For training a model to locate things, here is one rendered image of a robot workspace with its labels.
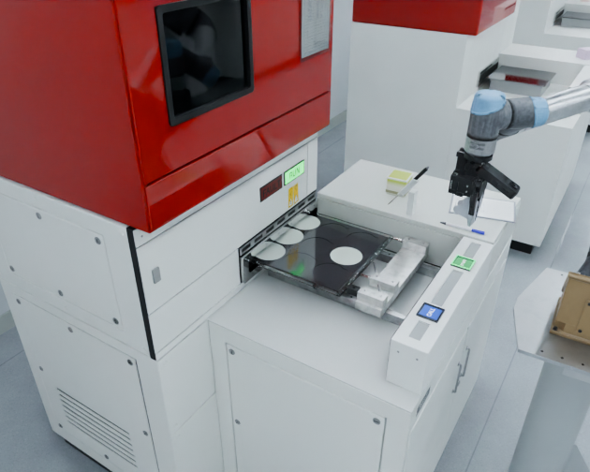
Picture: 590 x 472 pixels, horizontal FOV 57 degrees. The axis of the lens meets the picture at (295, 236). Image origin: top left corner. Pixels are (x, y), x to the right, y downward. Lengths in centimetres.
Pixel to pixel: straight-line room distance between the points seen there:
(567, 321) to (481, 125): 60
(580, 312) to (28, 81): 147
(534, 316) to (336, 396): 64
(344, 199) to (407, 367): 73
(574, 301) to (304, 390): 76
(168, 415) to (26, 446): 100
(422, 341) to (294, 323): 40
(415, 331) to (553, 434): 76
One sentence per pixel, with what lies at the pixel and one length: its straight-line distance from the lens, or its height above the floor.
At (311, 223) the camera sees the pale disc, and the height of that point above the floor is 90.
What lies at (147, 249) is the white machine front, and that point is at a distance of 132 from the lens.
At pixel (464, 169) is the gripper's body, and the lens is 150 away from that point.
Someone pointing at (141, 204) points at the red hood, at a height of 130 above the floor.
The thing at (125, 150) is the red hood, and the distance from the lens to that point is 118.
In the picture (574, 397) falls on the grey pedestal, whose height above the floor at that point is 59.
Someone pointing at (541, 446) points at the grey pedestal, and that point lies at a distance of 206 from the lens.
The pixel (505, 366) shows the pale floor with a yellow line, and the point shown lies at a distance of 279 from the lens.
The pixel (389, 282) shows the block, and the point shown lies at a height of 91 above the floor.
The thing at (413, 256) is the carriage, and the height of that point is 88.
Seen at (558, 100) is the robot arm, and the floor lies 138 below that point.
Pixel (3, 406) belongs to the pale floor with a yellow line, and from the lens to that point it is 275.
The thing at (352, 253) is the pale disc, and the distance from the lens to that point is 174.
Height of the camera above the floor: 185
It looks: 32 degrees down
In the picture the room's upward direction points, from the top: straight up
